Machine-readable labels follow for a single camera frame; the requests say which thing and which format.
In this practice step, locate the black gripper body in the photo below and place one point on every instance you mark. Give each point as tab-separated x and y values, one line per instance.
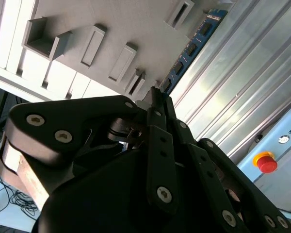
99	199

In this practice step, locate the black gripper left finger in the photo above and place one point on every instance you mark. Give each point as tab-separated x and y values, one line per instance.
48	126

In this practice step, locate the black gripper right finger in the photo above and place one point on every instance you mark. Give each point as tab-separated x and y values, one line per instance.
205	167

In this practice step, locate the blue RAM stick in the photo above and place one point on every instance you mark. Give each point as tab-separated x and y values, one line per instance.
192	49

